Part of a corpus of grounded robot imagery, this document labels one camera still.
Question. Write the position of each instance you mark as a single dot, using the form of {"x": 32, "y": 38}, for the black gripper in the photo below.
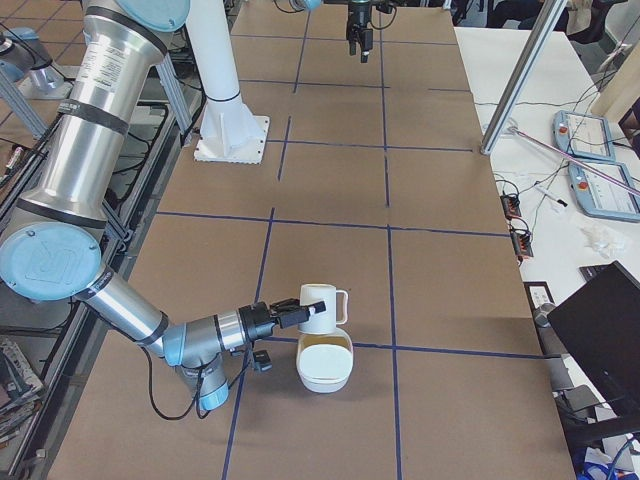
{"x": 359, "y": 19}
{"x": 254, "y": 322}

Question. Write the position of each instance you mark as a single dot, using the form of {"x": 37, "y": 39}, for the white ribbed HOME mug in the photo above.
{"x": 328, "y": 305}

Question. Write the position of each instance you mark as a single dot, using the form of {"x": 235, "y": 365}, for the cream plastic bin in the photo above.
{"x": 324, "y": 362}

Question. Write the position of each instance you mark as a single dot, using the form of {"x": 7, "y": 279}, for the brown paper table cover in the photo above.
{"x": 371, "y": 181}

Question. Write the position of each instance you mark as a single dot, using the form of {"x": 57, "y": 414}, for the long grabber reach tool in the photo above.
{"x": 513, "y": 130}

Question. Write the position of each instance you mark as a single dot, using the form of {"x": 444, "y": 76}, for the orange black connector box far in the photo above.
{"x": 511, "y": 206}

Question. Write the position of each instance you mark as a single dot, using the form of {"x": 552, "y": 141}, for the orange black connector box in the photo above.
{"x": 521, "y": 239}
{"x": 511, "y": 206}

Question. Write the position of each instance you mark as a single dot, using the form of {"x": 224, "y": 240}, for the orange black connector box near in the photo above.
{"x": 521, "y": 239}

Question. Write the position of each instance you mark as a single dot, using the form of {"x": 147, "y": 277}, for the upper teach pendant tablet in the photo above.
{"x": 583, "y": 136}

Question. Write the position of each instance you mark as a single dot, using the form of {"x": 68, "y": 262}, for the teach pendant tablet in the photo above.
{"x": 583, "y": 136}
{"x": 599, "y": 197}

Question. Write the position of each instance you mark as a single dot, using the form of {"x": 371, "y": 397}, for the lower teach pendant tablet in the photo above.
{"x": 599, "y": 197}

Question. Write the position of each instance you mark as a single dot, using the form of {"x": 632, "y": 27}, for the black laptop on desk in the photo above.
{"x": 599, "y": 327}

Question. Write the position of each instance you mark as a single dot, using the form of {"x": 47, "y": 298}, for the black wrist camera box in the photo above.
{"x": 261, "y": 361}

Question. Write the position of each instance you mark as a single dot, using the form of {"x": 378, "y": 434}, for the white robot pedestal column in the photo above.
{"x": 209, "y": 35}

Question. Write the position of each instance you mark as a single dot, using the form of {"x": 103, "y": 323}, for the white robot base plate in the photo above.
{"x": 230, "y": 132}

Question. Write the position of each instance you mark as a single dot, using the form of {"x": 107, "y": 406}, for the grey aluminium post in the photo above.
{"x": 543, "y": 27}

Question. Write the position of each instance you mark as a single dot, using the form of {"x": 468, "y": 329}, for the aluminium frame rack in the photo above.
{"x": 50, "y": 249}

